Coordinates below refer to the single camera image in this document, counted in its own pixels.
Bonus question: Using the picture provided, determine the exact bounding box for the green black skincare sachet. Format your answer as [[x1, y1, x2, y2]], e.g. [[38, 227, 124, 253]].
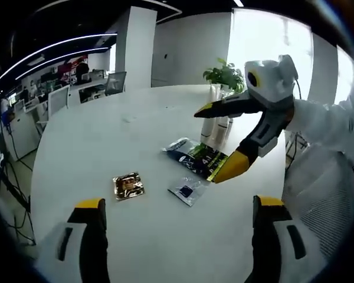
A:
[[188, 143, 230, 181]]

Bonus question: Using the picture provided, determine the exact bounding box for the white office chair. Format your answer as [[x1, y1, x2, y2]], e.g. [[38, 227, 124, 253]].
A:
[[48, 85, 70, 113]]

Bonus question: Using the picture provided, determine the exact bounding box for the dark grey office chair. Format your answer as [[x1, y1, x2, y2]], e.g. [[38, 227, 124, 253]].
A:
[[105, 71, 127, 96]]

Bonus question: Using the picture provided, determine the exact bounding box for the grey mesh office chair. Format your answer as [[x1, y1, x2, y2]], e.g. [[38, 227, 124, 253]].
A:
[[283, 147, 354, 268]]

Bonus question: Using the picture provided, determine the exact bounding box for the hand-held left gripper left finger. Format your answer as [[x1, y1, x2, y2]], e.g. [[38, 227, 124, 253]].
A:
[[35, 198, 110, 283]]

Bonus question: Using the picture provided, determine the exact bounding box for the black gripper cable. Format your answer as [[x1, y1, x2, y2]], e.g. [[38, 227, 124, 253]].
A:
[[293, 75, 302, 98]]

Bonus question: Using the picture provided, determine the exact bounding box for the large white skincare tube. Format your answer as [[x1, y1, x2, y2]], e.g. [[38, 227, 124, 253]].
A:
[[201, 84, 222, 138]]

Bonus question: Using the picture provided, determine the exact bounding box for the gold foil skincare sachet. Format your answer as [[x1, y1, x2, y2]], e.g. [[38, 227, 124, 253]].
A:
[[112, 172, 148, 202]]

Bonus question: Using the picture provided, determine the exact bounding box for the large bright window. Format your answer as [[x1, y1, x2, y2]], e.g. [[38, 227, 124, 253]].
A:
[[231, 8, 313, 101]]

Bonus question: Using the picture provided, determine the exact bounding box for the potted green plant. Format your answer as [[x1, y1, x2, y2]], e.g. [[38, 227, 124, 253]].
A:
[[202, 58, 245, 93]]

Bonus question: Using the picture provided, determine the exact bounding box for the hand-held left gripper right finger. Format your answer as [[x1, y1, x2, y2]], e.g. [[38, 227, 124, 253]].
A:
[[252, 195, 328, 283]]

